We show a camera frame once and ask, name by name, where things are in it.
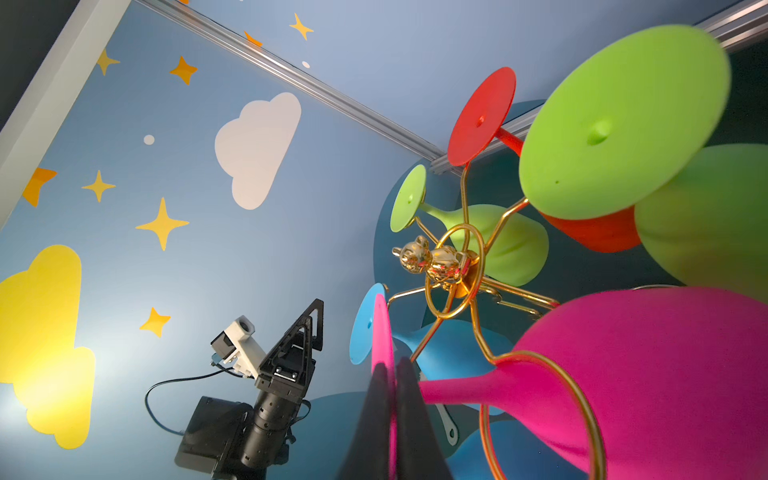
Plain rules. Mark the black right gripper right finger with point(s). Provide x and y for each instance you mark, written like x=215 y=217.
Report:
x=418 y=455

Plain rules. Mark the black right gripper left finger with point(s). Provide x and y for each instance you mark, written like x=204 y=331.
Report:
x=368 y=457

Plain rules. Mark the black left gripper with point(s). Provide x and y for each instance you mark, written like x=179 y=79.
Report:
x=288 y=368

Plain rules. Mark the pink wine glass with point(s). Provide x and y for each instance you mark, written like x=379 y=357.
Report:
x=676 y=378

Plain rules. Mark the blue wine glass front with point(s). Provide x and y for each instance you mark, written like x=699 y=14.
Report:
x=521 y=455

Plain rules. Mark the blue wine glass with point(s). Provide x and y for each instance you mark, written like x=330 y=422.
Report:
x=451 y=353
x=521 y=455

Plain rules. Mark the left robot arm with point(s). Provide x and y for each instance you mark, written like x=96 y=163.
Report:
x=236 y=440

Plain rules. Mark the blue wine glass rear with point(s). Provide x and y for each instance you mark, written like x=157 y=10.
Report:
x=451 y=353

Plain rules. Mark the green wine glass left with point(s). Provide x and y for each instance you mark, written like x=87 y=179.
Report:
x=519 y=251

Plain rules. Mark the green wine glass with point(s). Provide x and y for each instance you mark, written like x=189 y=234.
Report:
x=705 y=226
x=519 y=251

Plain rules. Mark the red wine glass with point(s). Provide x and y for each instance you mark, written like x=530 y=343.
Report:
x=481 y=121

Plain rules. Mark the green wine glass right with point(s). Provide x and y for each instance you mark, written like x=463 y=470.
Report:
x=705 y=226

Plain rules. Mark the grey dish brush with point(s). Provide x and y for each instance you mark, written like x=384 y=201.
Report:
x=449 y=426

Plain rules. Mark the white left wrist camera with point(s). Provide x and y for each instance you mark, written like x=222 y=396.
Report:
x=237 y=347

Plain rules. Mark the gold wire glass rack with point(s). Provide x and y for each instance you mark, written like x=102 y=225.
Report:
x=454 y=269

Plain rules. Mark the aluminium frame rear rail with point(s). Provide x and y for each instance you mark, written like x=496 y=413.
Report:
x=238 y=45

